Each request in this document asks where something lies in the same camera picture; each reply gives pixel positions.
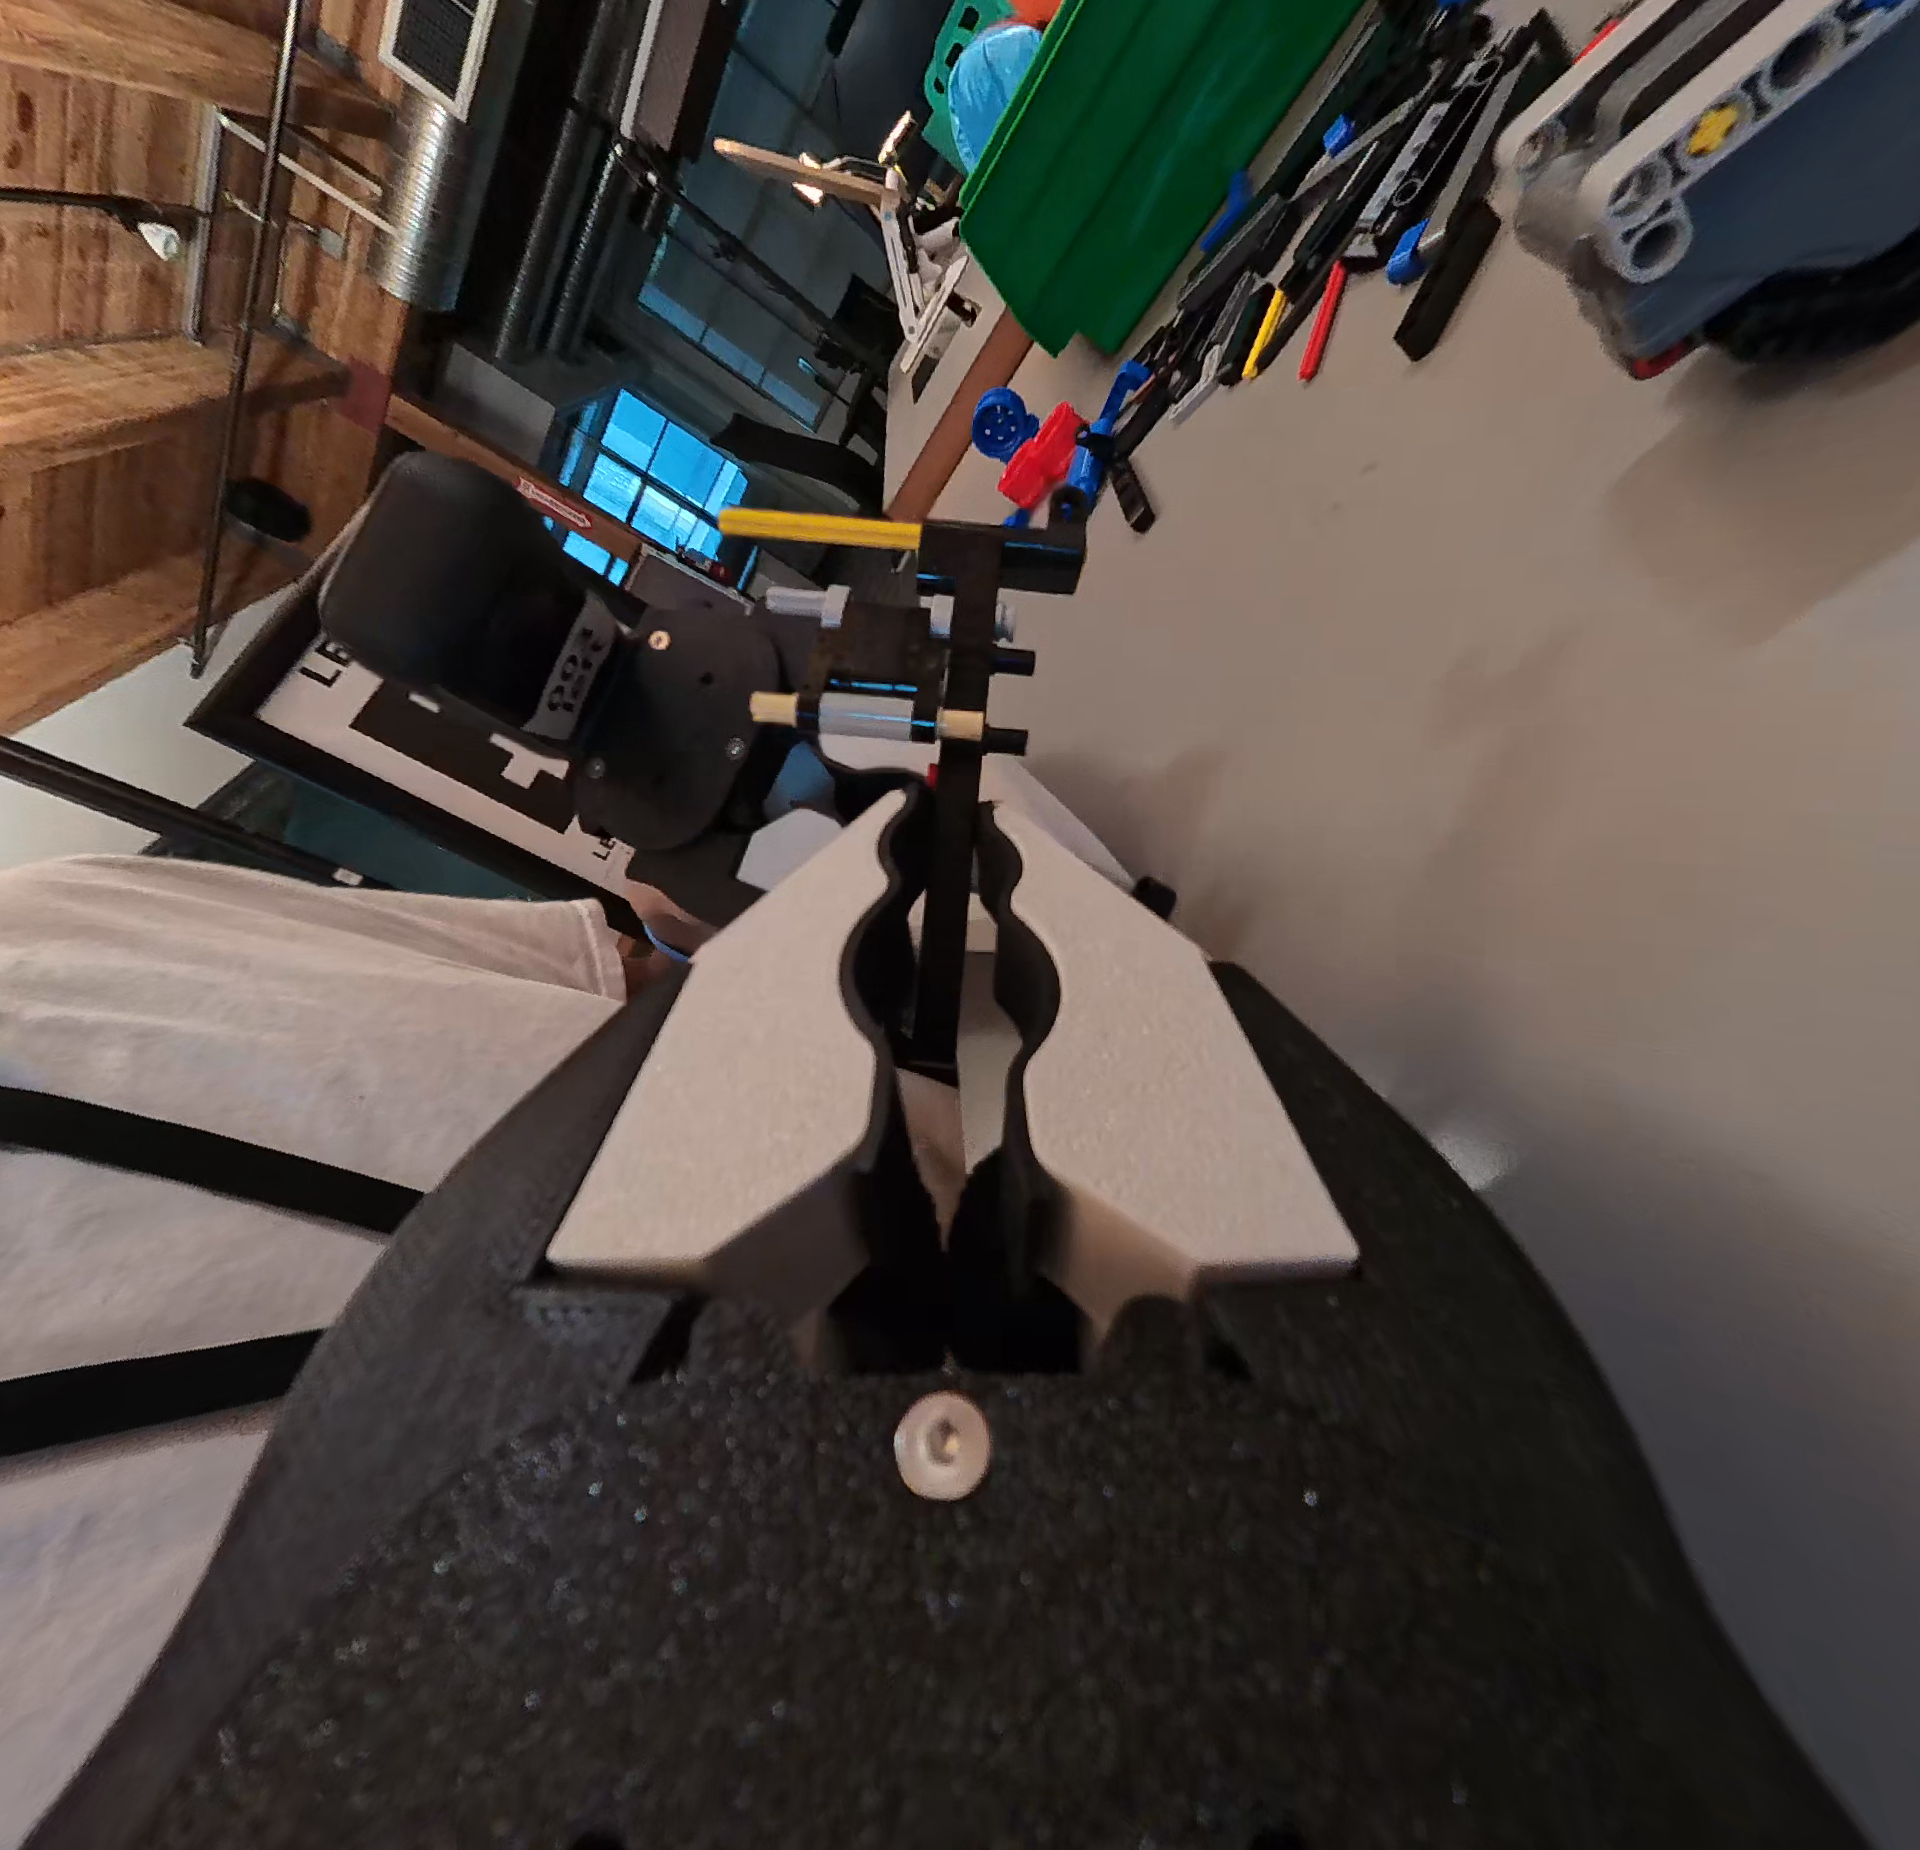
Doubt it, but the black lego beam subassembly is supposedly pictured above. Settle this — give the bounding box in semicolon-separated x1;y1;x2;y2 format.
717;506;1091;1089

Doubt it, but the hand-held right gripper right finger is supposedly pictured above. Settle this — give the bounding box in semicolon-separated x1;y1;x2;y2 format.
966;798;1363;1339

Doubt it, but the pile of loose lego pieces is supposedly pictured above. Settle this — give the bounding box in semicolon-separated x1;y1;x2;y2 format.
1072;0;1575;535

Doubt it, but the black shoulder strap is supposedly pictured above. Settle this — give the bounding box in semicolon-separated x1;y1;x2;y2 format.
0;1087;425;1238
0;1326;328;1463

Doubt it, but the person's left forearm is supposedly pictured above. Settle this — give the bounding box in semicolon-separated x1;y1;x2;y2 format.
618;907;698;999

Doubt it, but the light blue bag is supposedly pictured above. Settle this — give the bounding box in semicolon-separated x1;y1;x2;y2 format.
951;21;1048;178

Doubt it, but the studio light panel on stand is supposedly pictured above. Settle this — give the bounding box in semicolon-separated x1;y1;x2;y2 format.
614;0;752;168

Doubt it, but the framed black white sign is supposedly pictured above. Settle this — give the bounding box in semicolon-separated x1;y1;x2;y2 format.
187;575;650;909

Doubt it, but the black metal pipe rack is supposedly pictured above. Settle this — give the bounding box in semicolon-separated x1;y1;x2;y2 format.
0;0;328;684

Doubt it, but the window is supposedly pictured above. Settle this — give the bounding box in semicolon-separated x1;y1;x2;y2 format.
558;387;755;579

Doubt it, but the silver ventilation duct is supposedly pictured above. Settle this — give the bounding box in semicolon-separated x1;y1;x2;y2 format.
362;88;507;317

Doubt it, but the red lego connector piece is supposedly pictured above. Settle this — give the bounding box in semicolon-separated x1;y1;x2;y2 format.
996;404;1087;512

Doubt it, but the wooden board on white arm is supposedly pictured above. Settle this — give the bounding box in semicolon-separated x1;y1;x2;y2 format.
710;110;979;376

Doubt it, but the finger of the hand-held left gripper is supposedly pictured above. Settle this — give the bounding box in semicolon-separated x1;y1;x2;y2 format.
734;798;890;907
974;760;1160;930

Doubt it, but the person's white shirt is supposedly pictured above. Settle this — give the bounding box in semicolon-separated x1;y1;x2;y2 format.
0;852;631;1843

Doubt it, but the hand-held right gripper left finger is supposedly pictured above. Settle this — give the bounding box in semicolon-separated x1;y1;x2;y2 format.
543;789;937;1334

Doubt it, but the small green basket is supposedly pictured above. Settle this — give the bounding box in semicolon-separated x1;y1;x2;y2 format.
918;0;995;131

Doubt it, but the grey black lego vehicle chassis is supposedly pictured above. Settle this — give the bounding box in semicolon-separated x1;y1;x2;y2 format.
1505;0;1920;382

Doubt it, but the green plastic bin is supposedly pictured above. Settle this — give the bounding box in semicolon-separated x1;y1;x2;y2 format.
957;0;1421;362

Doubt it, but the white air vent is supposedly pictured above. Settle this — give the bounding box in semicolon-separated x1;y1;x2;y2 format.
379;0;521;122

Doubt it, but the background grey table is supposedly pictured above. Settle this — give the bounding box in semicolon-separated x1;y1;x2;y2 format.
882;273;1039;521

